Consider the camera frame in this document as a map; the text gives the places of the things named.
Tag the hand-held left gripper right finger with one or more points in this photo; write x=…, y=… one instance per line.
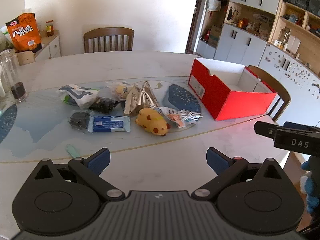
x=216, y=161

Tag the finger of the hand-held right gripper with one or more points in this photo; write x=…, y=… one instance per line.
x=263, y=129
x=300, y=125

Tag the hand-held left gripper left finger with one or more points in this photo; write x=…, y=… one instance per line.
x=100, y=158

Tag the mint green pen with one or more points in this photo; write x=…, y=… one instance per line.
x=72, y=151

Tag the dark dried food bag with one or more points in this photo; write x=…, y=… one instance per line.
x=103, y=105
x=78, y=120

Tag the red cardboard box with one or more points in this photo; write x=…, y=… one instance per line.
x=225, y=100

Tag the white and orange snack packet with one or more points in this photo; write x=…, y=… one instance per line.
x=175, y=119

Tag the yellow spotted toy pig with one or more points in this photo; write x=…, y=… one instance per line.
x=151, y=121

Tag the white and blue snack packet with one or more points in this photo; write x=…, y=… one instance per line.
x=80, y=93

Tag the gold foil packet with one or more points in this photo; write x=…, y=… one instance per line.
x=142, y=96

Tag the person's right hand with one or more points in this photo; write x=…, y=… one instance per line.
x=311, y=195

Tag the brown wooden chair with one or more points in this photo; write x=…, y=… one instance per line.
x=107, y=31
x=272, y=78

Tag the glass turntable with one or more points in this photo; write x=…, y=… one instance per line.
x=50, y=140

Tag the yellow bun in clear wrapper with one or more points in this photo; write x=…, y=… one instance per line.
x=120, y=89

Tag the blue speckled place mat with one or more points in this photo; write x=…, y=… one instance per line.
x=182, y=97
x=7, y=122

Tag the cardboard storage box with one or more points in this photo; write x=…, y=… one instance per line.
x=215, y=36

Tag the orange bottle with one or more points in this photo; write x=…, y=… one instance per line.
x=241, y=23

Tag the red bag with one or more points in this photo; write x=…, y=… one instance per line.
x=206, y=36

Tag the tall glass jar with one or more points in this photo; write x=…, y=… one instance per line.
x=15, y=80

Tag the white sideboard cabinet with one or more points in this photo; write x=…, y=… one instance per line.
x=53, y=47

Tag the light wooden board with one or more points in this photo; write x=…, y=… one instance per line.
x=25, y=58

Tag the white tote bag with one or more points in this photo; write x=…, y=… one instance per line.
x=213, y=5

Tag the black hanging bag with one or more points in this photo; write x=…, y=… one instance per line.
x=223, y=0

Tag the red-lidded jar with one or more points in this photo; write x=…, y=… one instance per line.
x=50, y=30

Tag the brown wooden door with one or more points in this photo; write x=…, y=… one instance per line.
x=200, y=0

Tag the orange snack bag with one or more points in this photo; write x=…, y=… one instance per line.
x=23, y=33

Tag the white wooden wall cabinet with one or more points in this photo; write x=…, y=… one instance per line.
x=250, y=42

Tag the cartoon wall sticker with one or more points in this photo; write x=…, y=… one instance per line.
x=232, y=13

